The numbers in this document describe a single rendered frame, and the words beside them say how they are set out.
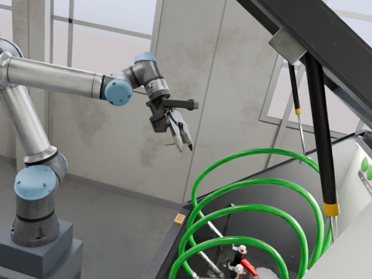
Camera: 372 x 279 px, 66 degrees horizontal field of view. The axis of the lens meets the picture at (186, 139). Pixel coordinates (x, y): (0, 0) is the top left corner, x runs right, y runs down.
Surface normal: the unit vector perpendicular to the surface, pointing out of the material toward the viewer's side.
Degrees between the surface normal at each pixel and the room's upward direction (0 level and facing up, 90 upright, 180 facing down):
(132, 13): 90
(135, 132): 90
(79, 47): 90
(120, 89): 90
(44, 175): 8
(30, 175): 8
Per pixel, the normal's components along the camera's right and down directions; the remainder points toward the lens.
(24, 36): -0.19, 0.32
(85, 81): 0.22, -0.04
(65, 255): 0.18, -0.92
